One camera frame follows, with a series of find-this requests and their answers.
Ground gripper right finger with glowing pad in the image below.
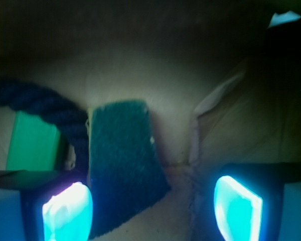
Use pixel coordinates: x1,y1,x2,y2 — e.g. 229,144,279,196
214,163,301,240

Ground green and yellow sponge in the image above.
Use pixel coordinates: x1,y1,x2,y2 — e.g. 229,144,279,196
88,100,171,238

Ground dark blue rope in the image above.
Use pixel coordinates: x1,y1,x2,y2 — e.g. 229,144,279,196
0,78,91,174

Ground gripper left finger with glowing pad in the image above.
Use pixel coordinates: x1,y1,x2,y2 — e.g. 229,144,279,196
0,170,93,240

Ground green wooden block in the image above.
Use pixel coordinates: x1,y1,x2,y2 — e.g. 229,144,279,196
6,111,67,171

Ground brown paper bag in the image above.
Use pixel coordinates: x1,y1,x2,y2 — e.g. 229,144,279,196
0,1,301,240

